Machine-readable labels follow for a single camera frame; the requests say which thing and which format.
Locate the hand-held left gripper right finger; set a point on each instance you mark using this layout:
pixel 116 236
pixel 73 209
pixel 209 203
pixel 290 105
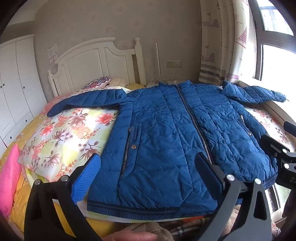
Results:
pixel 209 173

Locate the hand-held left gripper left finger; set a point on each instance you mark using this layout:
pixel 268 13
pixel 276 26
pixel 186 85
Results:
pixel 84 179

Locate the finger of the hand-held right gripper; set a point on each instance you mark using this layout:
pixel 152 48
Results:
pixel 272 146
pixel 291 127

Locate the blue quilted jacket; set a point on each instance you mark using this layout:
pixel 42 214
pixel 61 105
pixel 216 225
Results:
pixel 161 127

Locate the person's left hand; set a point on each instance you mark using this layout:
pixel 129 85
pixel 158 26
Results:
pixel 136 236

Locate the floral patchwork blanket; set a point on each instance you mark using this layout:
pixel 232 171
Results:
pixel 69 134

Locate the yellow bed sheet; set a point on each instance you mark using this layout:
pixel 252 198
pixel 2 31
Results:
pixel 20 201

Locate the dark framed window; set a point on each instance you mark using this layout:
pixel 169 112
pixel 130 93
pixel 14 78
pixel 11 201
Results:
pixel 277 58

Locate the bright pink cloth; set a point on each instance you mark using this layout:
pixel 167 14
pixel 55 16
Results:
pixel 9 176

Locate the pink floral sheet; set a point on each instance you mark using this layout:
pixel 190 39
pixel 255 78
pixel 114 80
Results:
pixel 53 103

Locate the patterned purple pillow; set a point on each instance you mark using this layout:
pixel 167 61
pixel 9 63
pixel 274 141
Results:
pixel 98 82

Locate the white nightstand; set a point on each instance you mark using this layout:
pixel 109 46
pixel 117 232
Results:
pixel 166 82

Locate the beige pillow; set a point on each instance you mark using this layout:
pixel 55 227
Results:
pixel 119 81

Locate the printed beige curtain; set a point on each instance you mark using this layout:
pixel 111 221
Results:
pixel 222 46

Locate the white wooden headboard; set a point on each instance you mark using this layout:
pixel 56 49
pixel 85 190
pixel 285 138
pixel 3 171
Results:
pixel 92 64

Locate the white wardrobe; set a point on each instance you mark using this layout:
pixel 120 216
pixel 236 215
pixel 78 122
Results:
pixel 18 81

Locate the white upright pole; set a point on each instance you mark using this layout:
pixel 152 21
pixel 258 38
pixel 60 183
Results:
pixel 157 62

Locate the beige wall socket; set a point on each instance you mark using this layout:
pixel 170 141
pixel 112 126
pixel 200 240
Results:
pixel 174 64

